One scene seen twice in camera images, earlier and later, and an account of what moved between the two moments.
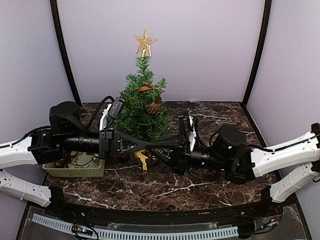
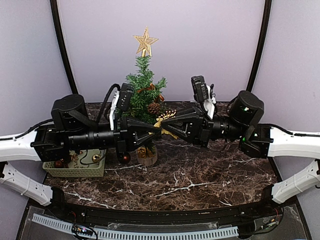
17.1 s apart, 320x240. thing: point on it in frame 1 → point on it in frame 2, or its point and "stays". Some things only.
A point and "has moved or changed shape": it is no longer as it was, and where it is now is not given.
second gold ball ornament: (96, 158) stays
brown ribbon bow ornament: (148, 86) has moved or changed shape
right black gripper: (179, 167) → (196, 127)
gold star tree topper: (145, 42) stays
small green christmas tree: (143, 113) stays
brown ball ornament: (59, 164) stays
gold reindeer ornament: (142, 158) → (167, 114)
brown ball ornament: (124, 158) stays
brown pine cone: (154, 109) stays
